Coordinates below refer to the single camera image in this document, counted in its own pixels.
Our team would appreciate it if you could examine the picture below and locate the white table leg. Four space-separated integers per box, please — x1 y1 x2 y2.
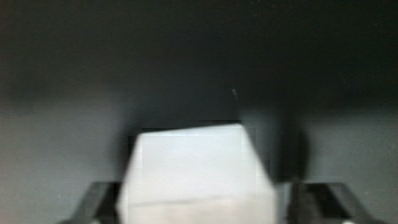
117 124 277 224

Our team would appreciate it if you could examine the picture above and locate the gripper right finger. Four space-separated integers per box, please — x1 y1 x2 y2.
284 181 372 224

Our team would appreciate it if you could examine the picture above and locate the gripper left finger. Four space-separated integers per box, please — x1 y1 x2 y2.
59 182 121 224

